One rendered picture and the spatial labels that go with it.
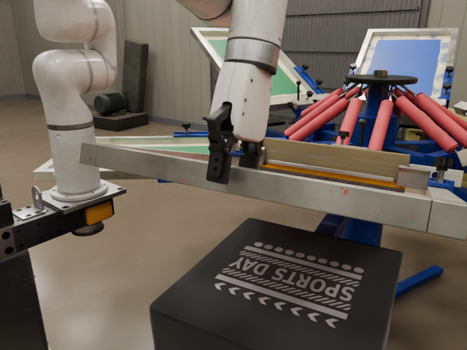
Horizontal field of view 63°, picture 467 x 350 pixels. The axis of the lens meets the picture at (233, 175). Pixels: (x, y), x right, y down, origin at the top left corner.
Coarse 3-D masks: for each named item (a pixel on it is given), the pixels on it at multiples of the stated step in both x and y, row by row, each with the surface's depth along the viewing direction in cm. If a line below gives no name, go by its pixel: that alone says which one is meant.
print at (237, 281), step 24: (240, 264) 94; (264, 264) 94; (288, 264) 94; (312, 264) 94; (336, 264) 94; (216, 288) 84; (240, 288) 84; (264, 288) 84; (288, 288) 84; (312, 288) 84; (336, 288) 84; (288, 312) 77; (312, 312) 77; (336, 312) 77
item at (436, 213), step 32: (96, 160) 64; (128, 160) 61; (160, 160) 58; (192, 160) 56; (256, 192) 51; (288, 192) 49; (320, 192) 47; (352, 192) 46; (384, 192) 44; (416, 192) 110; (448, 192) 66; (416, 224) 42; (448, 224) 41
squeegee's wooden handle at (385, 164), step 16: (272, 144) 113; (288, 144) 110; (304, 144) 108; (320, 144) 106; (288, 160) 110; (304, 160) 108; (320, 160) 106; (336, 160) 104; (352, 160) 102; (368, 160) 101; (384, 160) 99; (400, 160) 97; (384, 176) 99
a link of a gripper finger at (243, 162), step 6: (252, 144) 59; (246, 150) 59; (252, 150) 58; (240, 156) 59; (246, 156) 58; (252, 156) 58; (258, 156) 58; (240, 162) 59; (246, 162) 58; (252, 162) 58; (258, 162) 58; (252, 168) 58
